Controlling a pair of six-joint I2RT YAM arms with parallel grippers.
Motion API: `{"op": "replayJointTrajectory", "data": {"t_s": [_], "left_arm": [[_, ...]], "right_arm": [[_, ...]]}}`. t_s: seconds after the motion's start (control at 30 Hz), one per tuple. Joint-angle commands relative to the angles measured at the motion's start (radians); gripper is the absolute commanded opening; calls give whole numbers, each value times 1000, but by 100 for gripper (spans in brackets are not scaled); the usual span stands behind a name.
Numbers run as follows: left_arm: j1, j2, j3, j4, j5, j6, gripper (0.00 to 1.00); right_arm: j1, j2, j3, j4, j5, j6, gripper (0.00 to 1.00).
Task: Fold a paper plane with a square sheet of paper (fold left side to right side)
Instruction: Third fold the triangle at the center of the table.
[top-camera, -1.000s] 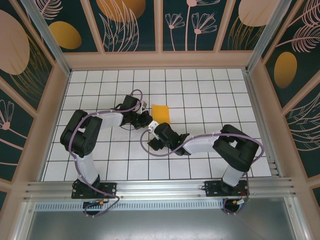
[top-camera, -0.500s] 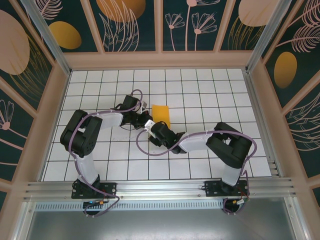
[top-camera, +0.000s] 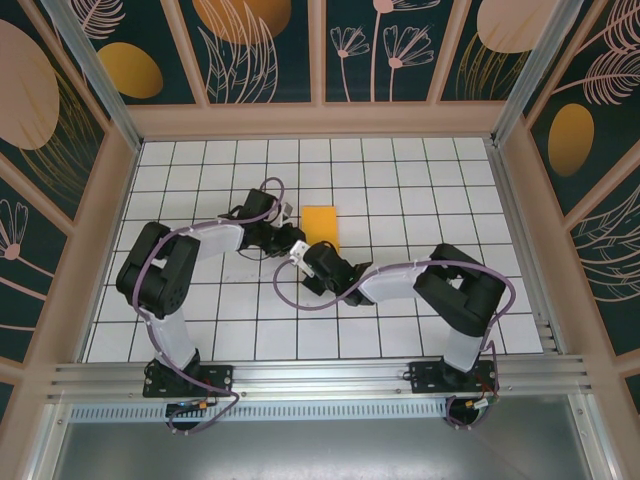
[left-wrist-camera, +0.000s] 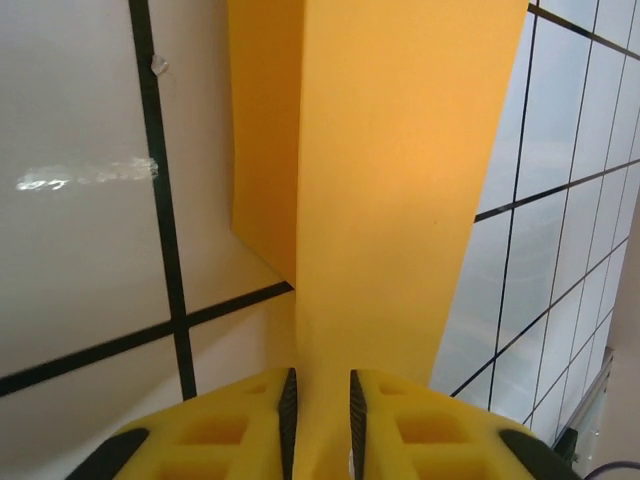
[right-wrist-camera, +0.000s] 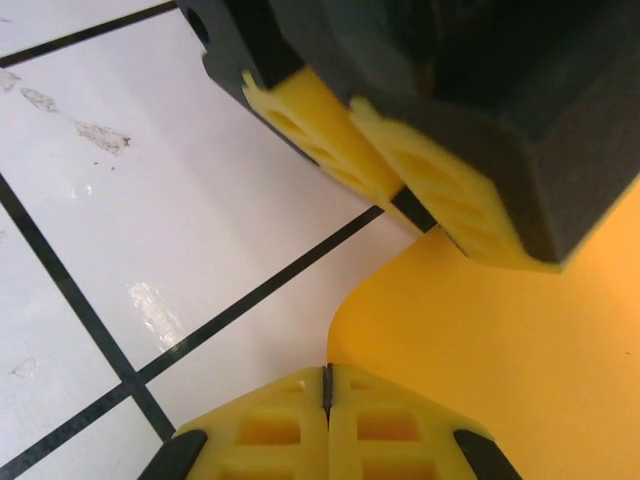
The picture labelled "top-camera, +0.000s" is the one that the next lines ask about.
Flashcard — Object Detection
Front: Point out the yellow paper sheet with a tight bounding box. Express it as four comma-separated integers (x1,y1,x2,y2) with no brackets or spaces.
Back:
300,205,342,255

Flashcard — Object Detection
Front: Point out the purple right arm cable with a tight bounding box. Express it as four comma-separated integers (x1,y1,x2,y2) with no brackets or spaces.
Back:
273,255,518,432

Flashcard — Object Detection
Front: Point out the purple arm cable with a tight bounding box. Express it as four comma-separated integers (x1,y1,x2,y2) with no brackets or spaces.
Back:
273,255,518,432
134,176,290,437

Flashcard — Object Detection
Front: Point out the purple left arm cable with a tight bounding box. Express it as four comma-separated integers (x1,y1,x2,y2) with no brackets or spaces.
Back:
134,176,290,437

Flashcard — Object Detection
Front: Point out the long aluminium mounting rail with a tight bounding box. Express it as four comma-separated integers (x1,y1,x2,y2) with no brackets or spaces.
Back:
47,353,594,402

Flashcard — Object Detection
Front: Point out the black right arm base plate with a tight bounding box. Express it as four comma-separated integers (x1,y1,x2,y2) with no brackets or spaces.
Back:
408,359,499,396

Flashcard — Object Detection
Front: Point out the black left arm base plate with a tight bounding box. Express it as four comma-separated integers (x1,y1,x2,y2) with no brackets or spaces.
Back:
142,362,236,400

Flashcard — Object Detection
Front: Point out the aluminium side rail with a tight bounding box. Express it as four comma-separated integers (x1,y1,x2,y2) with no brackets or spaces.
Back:
485,139,564,354

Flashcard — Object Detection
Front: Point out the aluminium corner post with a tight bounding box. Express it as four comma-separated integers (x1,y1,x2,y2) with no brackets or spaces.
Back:
489,0,596,147
40,0,145,152

